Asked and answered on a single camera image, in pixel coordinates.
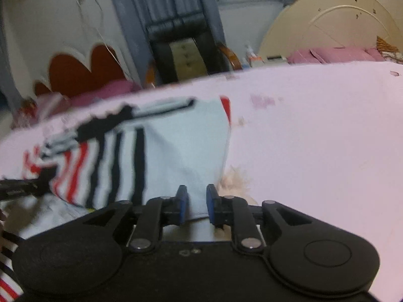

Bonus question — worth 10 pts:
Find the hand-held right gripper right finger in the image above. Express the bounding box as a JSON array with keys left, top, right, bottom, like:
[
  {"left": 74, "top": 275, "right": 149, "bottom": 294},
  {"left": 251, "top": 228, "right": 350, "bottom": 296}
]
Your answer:
[{"left": 206, "top": 184, "right": 316, "bottom": 255}]

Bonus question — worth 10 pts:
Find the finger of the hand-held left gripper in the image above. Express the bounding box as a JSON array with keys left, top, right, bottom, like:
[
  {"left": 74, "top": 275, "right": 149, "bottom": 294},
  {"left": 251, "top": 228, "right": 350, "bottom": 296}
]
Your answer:
[{"left": 0, "top": 167, "right": 59, "bottom": 201}]

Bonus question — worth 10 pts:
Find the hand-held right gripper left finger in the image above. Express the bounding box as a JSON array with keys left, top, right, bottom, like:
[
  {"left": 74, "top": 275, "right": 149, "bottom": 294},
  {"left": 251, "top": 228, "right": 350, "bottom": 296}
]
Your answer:
[{"left": 82, "top": 184, "right": 190, "bottom": 254}]

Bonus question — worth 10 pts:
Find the red black striped white sweater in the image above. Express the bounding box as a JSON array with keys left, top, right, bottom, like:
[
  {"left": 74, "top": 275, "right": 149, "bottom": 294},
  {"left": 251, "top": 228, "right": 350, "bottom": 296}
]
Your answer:
[{"left": 23, "top": 96, "right": 234, "bottom": 221}]

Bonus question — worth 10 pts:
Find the striped pink pillow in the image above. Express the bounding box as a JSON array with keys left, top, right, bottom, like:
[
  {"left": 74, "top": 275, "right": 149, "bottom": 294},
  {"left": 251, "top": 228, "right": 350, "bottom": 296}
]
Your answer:
[{"left": 13, "top": 94, "right": 71, "bottom": 128}]

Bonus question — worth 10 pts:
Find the red black striped cloth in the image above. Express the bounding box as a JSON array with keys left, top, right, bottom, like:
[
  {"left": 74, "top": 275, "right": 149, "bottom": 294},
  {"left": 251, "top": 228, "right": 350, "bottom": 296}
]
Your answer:
[{"left": 0, "top": 218, "right": 25, "bottom": 302}]

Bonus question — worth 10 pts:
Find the grey side curtain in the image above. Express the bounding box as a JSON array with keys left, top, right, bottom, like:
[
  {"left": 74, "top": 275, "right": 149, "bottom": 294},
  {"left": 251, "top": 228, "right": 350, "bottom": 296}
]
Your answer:
[{"left": 0, "top": 28, "right": 21, "bottom": 112}]

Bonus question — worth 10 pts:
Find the red heart-shaped headboard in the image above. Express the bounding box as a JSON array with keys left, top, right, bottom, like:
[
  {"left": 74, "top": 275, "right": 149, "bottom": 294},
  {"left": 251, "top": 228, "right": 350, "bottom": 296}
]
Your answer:
[{"left": 33, "top": 43, "right": 128, "bottom": 99}]

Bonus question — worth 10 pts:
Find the black beige armchair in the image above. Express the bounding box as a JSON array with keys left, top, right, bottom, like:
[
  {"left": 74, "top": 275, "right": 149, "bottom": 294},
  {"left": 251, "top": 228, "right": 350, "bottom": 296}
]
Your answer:
[{"left": 145, "top": 14, "right": 244, "bottom": 89}]

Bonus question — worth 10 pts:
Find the cream round headboard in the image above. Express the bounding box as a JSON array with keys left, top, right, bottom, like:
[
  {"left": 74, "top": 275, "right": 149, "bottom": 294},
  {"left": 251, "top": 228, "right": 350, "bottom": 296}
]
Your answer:
[{"left": 258, "top": 0, "right": 403, "bottom": 65}]

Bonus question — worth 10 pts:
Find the orange patterned cloth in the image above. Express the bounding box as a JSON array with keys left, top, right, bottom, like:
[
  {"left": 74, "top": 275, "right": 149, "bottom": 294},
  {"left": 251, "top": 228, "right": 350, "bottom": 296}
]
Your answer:
[{"left": 376, "top": 35, "right": 403, "bottom": 64}]

